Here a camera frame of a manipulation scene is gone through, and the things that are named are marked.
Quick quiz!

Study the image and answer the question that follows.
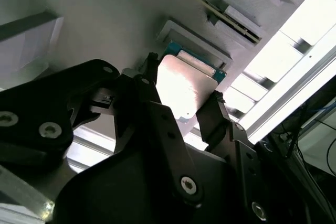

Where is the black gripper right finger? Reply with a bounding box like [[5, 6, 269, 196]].
[[196, 91, 268, 222]]

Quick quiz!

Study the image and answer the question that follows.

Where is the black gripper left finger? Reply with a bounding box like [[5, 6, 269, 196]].
[[0, 52, 205, 208]]

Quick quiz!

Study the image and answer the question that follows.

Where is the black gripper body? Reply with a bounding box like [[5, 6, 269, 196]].
[[54, 142, 313, 224]]

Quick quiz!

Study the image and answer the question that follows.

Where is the silver CPU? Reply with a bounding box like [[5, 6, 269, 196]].
[[154, 40, 227, 125]]

